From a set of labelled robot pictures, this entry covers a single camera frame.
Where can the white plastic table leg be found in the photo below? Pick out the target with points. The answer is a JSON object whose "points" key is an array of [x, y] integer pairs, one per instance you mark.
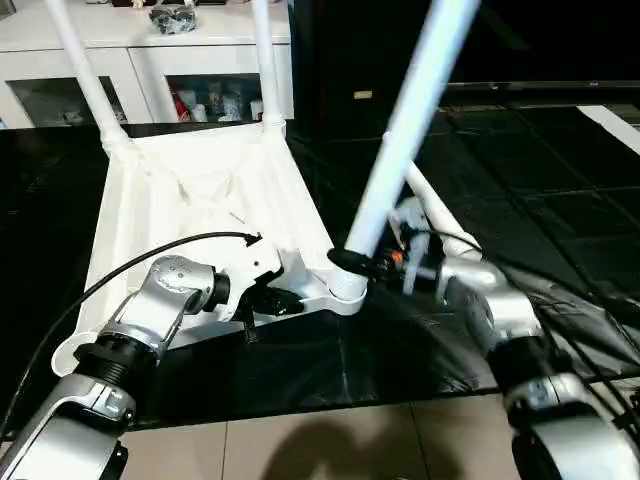
{"points": [[410, 125], [267, 65], [435, 205], [85, 70]]}

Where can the white plastic table top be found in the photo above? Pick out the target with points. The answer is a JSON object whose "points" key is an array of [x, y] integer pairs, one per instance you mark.
{"points": [[200, 175]]}

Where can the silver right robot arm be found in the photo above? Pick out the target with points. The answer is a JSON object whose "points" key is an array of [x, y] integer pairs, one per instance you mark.
{"points": [[500, 305]]}

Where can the black work mat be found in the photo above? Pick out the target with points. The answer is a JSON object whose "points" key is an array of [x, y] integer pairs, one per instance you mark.
{"points": [[500, 200]]}

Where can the small tan label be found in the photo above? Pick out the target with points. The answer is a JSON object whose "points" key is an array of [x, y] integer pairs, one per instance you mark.
{"points": [[363, 94]]}

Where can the white canister red base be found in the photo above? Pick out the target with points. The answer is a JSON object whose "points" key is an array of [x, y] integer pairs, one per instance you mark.
{"points": [[256, 110]]}

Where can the red labelled package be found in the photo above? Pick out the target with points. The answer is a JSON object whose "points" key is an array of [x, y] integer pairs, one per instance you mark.
{"points": [[181, 102]]}

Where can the white flat strip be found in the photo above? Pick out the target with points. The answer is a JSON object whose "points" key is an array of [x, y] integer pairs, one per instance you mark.
{"points": [[610, 132]]}

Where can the white glass-door cabinet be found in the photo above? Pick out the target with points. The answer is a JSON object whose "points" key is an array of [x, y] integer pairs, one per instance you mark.
{"points": [[150, 55]]}

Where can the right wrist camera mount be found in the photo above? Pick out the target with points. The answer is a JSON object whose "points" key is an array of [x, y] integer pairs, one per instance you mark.
{"points": [[415, 220]]}

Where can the black metal rail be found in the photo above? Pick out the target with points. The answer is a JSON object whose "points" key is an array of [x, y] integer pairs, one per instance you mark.
{"points": [[540, 85]]}

